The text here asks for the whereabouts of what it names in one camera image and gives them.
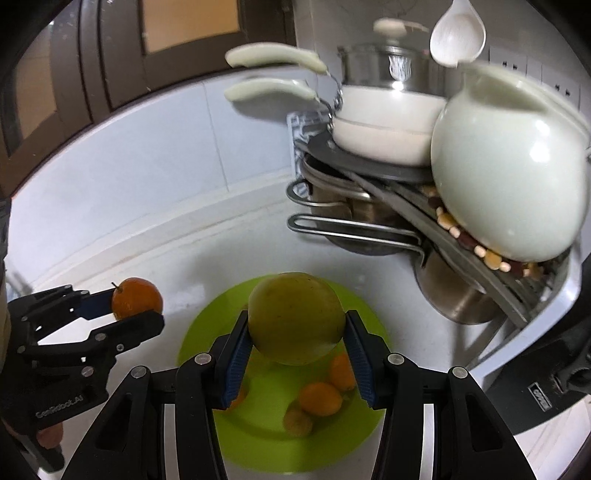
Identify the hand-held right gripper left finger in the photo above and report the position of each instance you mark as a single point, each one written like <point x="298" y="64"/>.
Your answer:
<point x="235" y="364"/>

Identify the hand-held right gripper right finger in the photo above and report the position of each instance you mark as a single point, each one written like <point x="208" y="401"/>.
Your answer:
<point x="360" y="364"/>

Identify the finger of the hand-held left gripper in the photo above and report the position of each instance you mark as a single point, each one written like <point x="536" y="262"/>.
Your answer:
<point x="98" y="303"/>
<point x="134" y="330"/>

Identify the large orange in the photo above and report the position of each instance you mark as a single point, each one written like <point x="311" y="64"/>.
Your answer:
<point x="238" y="394"/>

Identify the medium orange with stem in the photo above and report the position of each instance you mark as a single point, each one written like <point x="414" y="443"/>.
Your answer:
<point x="138" y="299"/>

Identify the large green apple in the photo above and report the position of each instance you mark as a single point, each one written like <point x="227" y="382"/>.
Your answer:
<point x="295" y="318"/>

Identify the brown longan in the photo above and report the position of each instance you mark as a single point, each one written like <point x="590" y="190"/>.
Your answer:
<point x="298" y="423"/>

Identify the green plastic plate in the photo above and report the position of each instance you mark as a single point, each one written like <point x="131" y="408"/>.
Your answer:
<point x="277" y="450"/>

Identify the person's left hand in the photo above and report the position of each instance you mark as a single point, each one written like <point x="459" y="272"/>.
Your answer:
<point x="50" y="436"/>

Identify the small tangerine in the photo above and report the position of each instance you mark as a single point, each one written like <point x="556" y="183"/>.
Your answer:
<point x="321" y="399"/>
<point x="342" y="373"/>

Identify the plain steel pot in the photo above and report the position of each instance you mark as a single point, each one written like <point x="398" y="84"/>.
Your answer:
<point x="457" y="295"/>

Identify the beaded wooden trivet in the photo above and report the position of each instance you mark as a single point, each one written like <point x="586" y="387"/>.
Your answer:
<point x="445" y="220"/>

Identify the grey and white shelf rack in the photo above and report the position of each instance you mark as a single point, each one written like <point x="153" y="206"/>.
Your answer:
<point x="554" y="295"/>

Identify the white ceramic pot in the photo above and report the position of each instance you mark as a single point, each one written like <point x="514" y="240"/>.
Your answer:
<point x="508" y="175"/>

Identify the glass lid with white knob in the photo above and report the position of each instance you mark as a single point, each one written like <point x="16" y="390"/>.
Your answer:
<point x="392" y="26"/>

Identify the white ladle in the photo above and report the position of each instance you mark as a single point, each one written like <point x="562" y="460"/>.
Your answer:
<point x="457" y="39"/>

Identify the dark wooden window frame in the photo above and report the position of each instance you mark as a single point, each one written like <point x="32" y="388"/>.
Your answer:
<point x="101" y="55"/>

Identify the white wall socket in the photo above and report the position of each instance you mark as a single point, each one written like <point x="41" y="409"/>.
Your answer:
<point x="561" y="85"/>
<point x="510" y="60"/>

